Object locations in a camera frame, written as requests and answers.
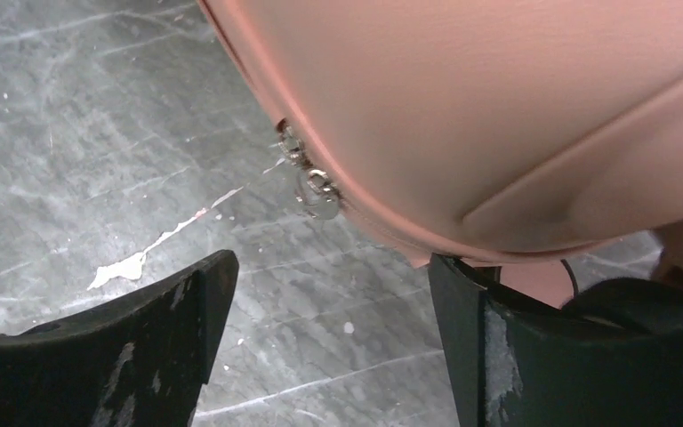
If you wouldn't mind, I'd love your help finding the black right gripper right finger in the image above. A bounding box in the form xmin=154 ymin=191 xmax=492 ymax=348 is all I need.
xmin=428 ymin=255 xmax=683 ymax=426

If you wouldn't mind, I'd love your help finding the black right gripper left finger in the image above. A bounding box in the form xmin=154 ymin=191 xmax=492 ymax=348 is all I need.
xmin=0 ymin=250 xmax=239 ymax=426

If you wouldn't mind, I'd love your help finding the pink hard-shell suitcase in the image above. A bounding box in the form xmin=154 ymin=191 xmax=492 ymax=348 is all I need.
xmin=200 ymin=1 xmax=683 ymax=306

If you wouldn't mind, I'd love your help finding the silver zipper pull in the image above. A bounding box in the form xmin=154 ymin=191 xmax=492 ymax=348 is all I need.
xmin=277 ymin=118 xmax=341 ymax=221

